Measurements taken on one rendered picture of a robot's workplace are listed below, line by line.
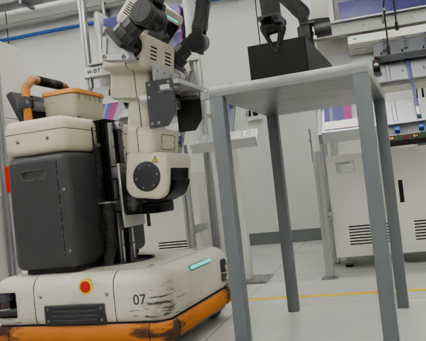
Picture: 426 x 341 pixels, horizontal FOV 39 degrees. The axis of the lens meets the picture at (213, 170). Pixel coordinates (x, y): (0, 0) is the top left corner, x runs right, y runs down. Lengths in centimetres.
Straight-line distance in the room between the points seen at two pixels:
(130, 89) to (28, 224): 58
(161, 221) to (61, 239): 157
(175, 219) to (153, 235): 17
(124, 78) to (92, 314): 82
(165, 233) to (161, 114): 162
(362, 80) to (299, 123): 341
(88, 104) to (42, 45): 366
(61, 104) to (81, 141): 19
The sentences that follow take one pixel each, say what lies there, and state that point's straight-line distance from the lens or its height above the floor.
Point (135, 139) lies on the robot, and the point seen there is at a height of 71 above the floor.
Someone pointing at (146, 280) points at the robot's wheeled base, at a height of 25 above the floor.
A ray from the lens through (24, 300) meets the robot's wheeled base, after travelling 214.
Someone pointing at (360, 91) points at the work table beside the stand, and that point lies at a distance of 165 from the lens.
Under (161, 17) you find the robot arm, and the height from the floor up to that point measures 108.
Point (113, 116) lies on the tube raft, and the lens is 364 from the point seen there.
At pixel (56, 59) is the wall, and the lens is 586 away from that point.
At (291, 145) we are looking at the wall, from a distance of 505.
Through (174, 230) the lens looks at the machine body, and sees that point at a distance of 356.
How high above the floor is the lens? 50
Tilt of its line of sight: 2 degrees up
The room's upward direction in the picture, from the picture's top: 6 degrees counter-clockwise
